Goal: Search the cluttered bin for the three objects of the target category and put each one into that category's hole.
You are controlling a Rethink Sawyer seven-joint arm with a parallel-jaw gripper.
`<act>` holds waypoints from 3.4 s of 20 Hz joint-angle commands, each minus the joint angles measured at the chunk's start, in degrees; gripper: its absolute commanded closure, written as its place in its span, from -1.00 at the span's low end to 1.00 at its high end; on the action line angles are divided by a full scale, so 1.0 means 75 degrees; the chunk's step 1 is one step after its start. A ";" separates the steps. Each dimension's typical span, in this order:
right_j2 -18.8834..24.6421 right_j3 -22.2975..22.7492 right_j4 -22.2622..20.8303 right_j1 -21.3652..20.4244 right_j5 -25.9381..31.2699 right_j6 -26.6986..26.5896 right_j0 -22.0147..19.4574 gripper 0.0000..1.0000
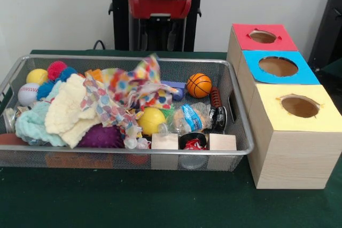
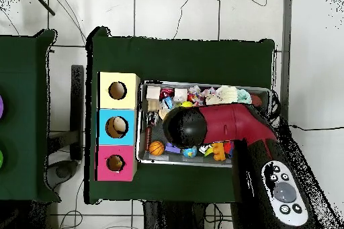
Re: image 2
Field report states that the metal mesh bin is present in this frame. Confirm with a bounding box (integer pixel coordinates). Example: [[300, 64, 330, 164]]
[[135, 79, 271, 168]]

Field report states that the green cloth side table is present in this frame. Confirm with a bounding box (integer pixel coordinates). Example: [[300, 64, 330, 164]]
[[0, 29, 61, 203]]

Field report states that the black upright panel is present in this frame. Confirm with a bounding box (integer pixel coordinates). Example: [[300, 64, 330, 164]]
[[70, 64, 85, 160]]

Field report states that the plain wooden cube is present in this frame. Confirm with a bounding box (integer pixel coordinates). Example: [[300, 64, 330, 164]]
[[175, 88, 188, 102], [146, 85, 161, 100]]

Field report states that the dark slanted rod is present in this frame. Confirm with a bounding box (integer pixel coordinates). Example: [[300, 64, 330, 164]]
[[27, 0, 56, 17]]

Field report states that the grey floor stand base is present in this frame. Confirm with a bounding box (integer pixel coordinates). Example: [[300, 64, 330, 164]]
[[44, 159, 79, 190]]

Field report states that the small orange basketball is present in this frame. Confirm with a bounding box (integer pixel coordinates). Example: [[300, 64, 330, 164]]
[[148, 140, 165, 156]]

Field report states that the dark green table cloth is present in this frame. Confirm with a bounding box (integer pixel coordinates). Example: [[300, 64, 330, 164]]
[[84, 26, 276, 205]]

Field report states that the cream yellow cloth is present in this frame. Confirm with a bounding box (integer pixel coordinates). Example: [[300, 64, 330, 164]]
[[205, 85, 239, 105]]

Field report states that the mint green cloth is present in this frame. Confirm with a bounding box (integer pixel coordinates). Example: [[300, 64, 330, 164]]
[[236, 89, 253, 105]]

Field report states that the thin black floor cable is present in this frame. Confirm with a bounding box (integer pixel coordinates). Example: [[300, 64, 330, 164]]
[[173, 0, 196, 40]]

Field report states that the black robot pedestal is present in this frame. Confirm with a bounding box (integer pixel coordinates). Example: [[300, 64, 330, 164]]
[[142, 200, 233, 229]]

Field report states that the black floor power cable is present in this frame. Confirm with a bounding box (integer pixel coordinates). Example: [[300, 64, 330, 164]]
[[288, 124, 344, 132]]

